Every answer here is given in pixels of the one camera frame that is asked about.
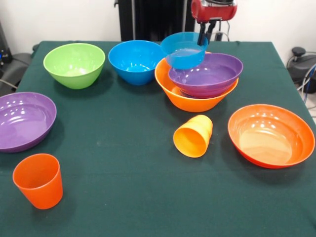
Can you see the small translucent blue bowl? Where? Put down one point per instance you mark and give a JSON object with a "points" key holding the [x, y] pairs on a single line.
{"points": [[182, 59]]}

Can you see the purple bowl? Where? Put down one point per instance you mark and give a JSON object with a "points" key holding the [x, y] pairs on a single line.
{"points": [[24, 123], [212, 76]]}

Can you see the green bowl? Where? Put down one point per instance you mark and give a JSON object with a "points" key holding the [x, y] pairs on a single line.
{"points": [[74, 64]]}

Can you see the black equipment box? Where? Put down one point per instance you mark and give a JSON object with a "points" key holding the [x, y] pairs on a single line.
{"points": [[4, 49]]}

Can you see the red shallow bowl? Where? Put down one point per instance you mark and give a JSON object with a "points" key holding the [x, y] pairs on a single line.
{"points": [[269, 138]]}

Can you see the orange cup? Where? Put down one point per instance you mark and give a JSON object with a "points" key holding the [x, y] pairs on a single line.
{"points": [[192, 140]]}

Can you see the dark green tablecloth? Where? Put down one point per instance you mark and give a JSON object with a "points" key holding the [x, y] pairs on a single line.
{"points": [[148, 185]]}

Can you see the large orange bowl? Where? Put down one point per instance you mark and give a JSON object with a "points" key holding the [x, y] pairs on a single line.
{"points": [[192, 103]]}

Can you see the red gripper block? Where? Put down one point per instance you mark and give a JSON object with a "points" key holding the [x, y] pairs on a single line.
{"points": [[214, 12]]}

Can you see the red cup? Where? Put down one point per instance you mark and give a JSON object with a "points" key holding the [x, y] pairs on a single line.
{"points": [[39, 187]]}

